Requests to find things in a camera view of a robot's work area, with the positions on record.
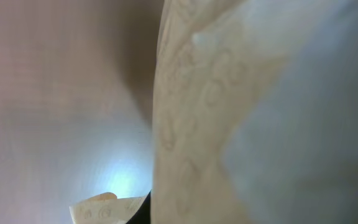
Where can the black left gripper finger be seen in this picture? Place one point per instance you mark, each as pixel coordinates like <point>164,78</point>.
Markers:
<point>142,216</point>

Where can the tan snack bag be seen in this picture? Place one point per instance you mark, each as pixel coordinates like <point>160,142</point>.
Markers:
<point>255,116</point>

